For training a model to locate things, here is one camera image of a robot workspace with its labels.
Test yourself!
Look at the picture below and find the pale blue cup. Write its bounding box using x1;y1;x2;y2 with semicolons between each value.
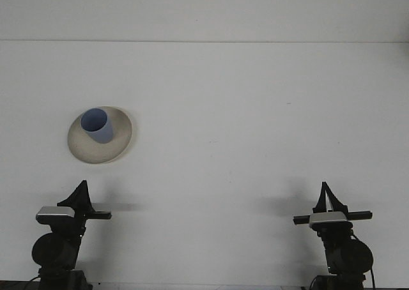
80;108;115;144

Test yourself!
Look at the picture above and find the pale round plate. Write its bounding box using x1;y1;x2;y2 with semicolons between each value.
66;106;133;165

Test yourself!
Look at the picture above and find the grey camera box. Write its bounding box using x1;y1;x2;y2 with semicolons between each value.
308;212;350;231
35;206;75;225

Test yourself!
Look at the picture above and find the long black arm cable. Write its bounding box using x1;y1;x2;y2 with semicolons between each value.
350;234;378;289

